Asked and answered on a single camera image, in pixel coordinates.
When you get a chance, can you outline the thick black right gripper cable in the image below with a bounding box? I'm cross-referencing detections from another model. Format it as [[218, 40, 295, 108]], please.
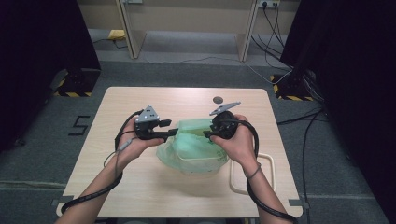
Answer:
[[223, 119, 300, 224]]

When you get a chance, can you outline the person's right hand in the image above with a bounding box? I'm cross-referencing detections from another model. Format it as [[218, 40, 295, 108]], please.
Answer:
[[209, 114, 258, 172]]

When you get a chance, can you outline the cream plastic bin rim frame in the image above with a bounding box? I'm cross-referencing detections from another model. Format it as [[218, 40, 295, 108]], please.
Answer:
[[229, 151, 276, 197]]

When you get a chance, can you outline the black floor cable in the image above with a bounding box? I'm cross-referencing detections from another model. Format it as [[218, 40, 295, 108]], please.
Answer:
[[276, 106, 325, 126], [301, 111, 322, 224]]

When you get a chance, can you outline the cream plastic waste bin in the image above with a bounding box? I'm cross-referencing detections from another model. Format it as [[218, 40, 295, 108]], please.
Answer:
[[176, 119, 229, 175]]

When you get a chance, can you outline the black socket cable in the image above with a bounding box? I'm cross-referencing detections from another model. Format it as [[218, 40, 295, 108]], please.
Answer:
[[250, 5, 289, 71], [274, 5, 286, 49]]

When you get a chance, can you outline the green plastic trash bag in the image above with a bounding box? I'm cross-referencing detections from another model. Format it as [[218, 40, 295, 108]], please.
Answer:
[[155, 118, 232, 176]]

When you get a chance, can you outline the thin grey cable with plug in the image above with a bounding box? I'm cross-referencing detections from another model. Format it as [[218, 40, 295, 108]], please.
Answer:
[[103, 136, 138, 181]]

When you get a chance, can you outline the black curtain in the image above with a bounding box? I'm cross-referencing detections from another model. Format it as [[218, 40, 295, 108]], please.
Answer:
[[0, 0, 103, 154], [279, 0, 396, 224]]

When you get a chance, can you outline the thick black gripper cable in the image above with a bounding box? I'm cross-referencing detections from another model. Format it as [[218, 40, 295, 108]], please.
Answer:
[[60, 109, 144, 216], [223, 119, 300, 224]]

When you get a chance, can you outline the yellow flat object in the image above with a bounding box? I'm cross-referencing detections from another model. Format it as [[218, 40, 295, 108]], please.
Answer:
[[107, 29, 127, 41]]

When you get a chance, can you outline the white wall power socket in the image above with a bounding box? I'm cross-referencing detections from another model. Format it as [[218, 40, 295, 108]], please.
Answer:
[[258, 0, 281, 9]]

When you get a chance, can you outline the grey wrist hair tie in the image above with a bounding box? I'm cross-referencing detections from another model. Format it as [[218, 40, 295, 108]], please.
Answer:
[[245, 162, 262, 180]]

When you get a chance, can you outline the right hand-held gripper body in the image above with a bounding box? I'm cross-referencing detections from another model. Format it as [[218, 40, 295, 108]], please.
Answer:
[[209, 101, 242, 140]]

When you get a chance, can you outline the beige background desk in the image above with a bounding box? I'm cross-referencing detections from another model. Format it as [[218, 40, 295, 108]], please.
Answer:
[[78, 0, 301, 62]]

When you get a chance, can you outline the thick black left gripper cable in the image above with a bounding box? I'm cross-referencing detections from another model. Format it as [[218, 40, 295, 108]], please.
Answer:
[[60, 109, 144, 216]]

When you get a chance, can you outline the black stand base hazard tape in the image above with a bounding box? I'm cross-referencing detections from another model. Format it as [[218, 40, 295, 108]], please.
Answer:
[[269, 73, 316, 103], [50, 68, 103, 98]]

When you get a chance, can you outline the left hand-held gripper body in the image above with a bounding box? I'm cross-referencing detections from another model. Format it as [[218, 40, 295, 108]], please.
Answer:
[[134, 105, 163, 141]]

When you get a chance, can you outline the person's left hand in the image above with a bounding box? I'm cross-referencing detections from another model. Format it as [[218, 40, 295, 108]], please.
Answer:
[[113, 137, 165, 171]]

